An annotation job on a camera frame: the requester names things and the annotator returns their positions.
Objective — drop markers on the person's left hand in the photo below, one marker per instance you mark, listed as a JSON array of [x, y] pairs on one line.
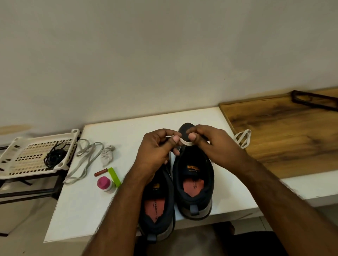
[[150, 158]]

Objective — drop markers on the dark sneaker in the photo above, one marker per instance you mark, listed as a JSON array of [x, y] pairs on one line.
[[157, 211], [194, 187]]

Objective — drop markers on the pink capped white bottle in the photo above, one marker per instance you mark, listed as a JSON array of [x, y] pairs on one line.
[[104, 183]]

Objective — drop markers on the person's left forearm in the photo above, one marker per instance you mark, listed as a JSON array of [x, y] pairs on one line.
[[119, 221]]

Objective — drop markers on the black metal rack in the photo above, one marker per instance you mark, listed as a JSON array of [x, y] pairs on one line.
[[26, 189]]

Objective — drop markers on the person's right forearm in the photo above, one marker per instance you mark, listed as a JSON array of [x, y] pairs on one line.
[[293, 208]]

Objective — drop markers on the grey shoelace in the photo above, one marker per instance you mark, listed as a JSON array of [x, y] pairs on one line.
[[186, 141]]

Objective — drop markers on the green marker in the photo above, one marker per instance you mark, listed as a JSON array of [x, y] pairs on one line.
[[114, 177]]

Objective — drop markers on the person's right hand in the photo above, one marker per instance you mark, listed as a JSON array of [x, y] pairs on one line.
[[222, 150]]

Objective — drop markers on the grey shoelaces bundle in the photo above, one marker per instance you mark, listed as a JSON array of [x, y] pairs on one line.
[[84, 155]]

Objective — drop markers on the small red stick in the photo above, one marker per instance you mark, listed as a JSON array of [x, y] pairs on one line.
[[101, 172]]

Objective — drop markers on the white perforated plastic tray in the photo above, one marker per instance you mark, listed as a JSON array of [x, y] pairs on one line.
[[26, 158]]

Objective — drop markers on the wooden board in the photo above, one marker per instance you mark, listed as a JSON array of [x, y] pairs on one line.
[[288, 126]]

